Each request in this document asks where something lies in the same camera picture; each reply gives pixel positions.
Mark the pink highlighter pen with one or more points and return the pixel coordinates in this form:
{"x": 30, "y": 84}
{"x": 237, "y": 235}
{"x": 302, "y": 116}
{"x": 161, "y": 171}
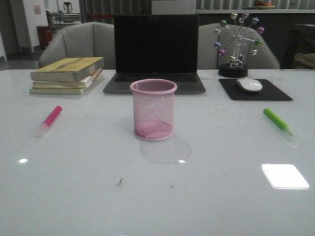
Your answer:
{"x": 44, "y": 127}

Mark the green highlighter pen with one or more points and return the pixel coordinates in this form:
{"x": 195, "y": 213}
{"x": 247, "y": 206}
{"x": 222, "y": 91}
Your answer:
{"x": 276, "y": 120}

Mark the pink mesh pen holder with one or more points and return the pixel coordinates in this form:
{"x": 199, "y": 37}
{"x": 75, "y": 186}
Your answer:
{"x": 153, "y": 108}

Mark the grey laptop black screen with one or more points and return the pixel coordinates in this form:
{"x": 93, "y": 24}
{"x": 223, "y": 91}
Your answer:
{"x": 156, "y": 47}

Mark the middle cream book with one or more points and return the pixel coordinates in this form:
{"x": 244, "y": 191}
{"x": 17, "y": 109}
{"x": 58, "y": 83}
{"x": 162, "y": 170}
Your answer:
{"x": 84, "y": 83}

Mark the white computer mouse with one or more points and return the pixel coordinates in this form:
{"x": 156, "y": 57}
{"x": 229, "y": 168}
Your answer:
{"x": 249, "y": 85}

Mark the left grey armchair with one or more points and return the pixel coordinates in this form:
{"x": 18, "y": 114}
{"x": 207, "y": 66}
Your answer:
{"x": 92, "y": 39}

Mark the grey armchair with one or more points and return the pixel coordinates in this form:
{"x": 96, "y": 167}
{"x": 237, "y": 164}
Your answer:
{"x": 208, "y": 58}
{"x": 92, "y": 39}

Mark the top yellow book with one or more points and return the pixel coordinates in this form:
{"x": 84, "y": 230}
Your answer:
{"x": 68, "y": 69}

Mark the ferris wheel desk ornament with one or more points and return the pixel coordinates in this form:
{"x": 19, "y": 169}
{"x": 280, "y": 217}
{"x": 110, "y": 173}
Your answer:
{"x": 233, "y": 40}

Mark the right grey armchair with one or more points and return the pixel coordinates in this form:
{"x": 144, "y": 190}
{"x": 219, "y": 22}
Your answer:
{"x": 208, "y": 58}

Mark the black mouse pad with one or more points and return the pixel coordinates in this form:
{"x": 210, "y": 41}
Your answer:
{"x": 269, "y": 91}

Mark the bottom pale green book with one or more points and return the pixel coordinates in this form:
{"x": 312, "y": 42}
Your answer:
{"x": 64, "y": 91}

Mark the red trash bin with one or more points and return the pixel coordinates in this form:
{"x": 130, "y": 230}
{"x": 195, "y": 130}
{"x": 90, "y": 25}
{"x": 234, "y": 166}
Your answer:
{"x": 44, "y": 36}

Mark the fruit bowl on counter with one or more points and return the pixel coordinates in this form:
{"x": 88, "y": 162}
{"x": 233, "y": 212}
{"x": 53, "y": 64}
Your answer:
{"x": 263, "y": 5}

